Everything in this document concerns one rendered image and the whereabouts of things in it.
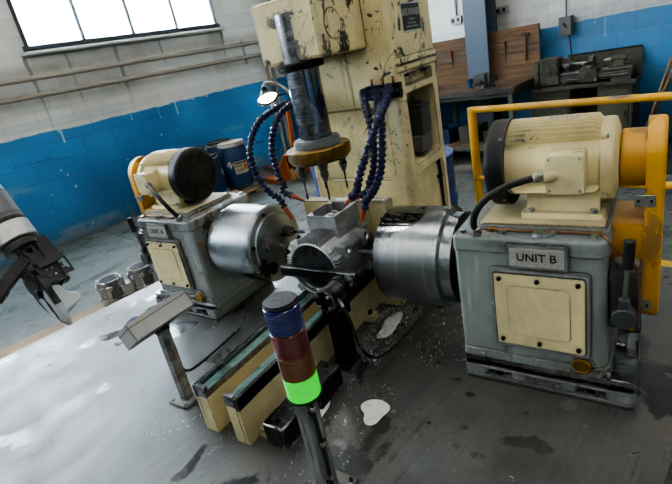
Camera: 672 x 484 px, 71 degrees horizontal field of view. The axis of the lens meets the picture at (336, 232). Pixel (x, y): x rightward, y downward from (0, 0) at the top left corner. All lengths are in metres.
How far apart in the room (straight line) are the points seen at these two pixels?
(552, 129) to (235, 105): 7.13
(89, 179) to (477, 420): 6.24
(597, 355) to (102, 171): 6.42
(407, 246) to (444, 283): 0.12
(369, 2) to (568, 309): 0.91
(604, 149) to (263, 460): 0.91
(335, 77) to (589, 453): 1.12
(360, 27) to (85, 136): 5.74
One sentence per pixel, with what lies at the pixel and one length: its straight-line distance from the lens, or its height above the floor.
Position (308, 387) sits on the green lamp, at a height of 1.06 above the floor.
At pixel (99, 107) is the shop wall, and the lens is 6.96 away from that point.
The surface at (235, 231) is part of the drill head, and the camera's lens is 1.47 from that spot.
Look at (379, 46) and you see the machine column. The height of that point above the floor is 1.55.
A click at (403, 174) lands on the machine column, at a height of 1.19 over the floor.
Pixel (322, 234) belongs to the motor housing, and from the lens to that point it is 1.32.
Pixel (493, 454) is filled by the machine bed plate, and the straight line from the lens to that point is 1.04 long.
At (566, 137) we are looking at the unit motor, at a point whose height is 1.33.
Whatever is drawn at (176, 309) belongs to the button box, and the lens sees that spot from 1.25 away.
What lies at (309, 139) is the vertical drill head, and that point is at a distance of 1.29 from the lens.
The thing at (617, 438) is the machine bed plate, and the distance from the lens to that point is 1.10.
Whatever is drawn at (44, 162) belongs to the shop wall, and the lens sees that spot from 6.73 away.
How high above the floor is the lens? 1.56
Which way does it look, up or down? 20 degrees down
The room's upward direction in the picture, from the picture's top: 12 degrees counter-clockwise
